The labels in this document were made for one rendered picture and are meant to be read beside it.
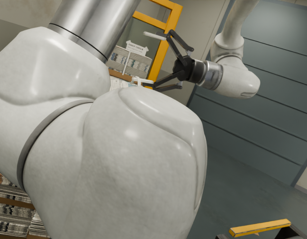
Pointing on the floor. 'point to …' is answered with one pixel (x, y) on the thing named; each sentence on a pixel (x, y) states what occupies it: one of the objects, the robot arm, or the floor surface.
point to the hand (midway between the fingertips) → (141, 56)
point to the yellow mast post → (174, 17)
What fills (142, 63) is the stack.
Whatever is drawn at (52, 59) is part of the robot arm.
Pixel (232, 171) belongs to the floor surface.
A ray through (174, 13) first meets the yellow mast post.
